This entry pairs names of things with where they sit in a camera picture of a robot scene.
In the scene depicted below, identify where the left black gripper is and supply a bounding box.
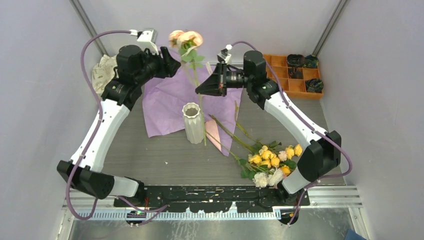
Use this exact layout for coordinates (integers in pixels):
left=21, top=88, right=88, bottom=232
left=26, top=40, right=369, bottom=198
left=134, top=46, right=180, bottom=86

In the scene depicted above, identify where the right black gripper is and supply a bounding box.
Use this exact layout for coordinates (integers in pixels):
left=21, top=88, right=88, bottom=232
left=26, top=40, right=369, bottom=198
left=195, top=61, right=253, bottom=98

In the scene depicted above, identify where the purple pink wrapping paper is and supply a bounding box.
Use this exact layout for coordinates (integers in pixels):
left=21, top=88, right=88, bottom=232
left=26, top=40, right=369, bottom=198
left=142, top=68, right=243, bottom=138

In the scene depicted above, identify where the peach rose flower stem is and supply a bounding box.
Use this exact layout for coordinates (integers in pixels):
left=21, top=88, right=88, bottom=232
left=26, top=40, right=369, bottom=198
left=168, top=30, right=206, bottom=143

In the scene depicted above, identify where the yellow rose flower spray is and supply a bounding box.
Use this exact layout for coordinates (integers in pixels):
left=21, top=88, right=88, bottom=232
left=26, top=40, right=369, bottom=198
left=210, top=115, right=304, bottom=180

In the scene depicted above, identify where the pink white flower spray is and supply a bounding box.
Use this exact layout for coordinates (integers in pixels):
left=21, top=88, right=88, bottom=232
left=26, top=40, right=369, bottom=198
left=232, top=150, right=293, bottom=189

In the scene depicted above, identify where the cream printed ribbon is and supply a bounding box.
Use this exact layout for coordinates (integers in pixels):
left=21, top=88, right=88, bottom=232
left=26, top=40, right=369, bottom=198
left=204, top=61, right=213, bottom=76

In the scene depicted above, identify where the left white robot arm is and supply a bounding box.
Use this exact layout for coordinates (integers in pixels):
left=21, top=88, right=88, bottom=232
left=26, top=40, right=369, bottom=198
left=56, top=45, right=181, bottom=207

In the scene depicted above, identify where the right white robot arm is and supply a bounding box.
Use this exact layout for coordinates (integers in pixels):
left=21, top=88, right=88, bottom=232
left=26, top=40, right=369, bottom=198
left=195, top=50, right=342, bottom=206

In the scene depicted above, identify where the white ribbed vase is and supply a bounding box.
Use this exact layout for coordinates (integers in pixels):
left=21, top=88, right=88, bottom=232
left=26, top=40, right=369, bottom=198
left=182, top=102, right=204, bottom=144

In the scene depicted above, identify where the cream patterned cloth bag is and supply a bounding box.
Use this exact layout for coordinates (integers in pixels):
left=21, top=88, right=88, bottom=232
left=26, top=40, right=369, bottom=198
left=91, top=54, right=117, bottom=99

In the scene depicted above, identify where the dark sock in tray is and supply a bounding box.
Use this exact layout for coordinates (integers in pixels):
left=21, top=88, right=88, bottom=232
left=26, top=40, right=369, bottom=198
left=288, top=67, right=304, bottom=80

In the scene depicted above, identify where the dark rolled sock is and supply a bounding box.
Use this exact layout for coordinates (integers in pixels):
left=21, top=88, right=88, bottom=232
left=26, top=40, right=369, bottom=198
left=286, top=54, right=306, bottom=68

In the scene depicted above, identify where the orange compartment tray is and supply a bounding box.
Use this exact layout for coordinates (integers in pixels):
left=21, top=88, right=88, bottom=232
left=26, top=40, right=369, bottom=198
left=263, top=54, right=324, bottom=100

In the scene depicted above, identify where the green blue rolled sock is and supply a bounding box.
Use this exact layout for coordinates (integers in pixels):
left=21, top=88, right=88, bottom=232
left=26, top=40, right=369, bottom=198
left=303, top=54, right=319, bottom=69

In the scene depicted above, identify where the patterned sock front compartment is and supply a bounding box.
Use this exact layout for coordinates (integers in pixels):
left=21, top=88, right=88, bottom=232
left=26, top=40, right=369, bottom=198
left=305, top=78, right=324, bottom=93

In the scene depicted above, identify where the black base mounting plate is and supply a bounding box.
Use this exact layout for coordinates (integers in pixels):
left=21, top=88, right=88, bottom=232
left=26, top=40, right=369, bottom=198
left=113, top=185, right=310, bottom=213

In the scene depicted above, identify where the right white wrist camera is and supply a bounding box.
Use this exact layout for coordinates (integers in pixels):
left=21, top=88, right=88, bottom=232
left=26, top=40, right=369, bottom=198
left=217, top=44, right=233, bottom=65

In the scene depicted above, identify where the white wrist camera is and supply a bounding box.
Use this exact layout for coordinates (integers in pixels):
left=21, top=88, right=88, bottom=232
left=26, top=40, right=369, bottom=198
left=129, top=28, right=160, bottom=55
left=217, top=44, right=233, bottom=65

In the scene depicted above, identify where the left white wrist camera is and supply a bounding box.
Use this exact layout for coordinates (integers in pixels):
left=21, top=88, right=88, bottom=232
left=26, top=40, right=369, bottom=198
left=129, top=28, right=160, bottom=55

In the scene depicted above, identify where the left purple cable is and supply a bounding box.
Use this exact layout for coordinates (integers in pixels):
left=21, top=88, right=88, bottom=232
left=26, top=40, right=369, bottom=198
left=65, top=30, right=170, bottom=227

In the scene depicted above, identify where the left corner frame post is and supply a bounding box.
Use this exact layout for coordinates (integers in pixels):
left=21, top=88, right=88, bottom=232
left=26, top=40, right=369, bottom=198
left=69, top=0, right=109, bottom=55

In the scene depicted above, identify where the corner frame post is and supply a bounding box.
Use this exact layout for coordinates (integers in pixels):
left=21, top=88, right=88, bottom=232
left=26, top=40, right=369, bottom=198
left=312, top=0, right=350, bottom=57
left=69, top=0, right=109, bottom=55

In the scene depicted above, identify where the right corner frame post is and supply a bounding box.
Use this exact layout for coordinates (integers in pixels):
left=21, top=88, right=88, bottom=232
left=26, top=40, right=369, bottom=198
left=312, top=0, right=350, bottom=57

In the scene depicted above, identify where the aluminium front rail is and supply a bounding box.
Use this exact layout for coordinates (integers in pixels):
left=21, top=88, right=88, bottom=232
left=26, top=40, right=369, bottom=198
left=62, top=185, right=364, bottom=222

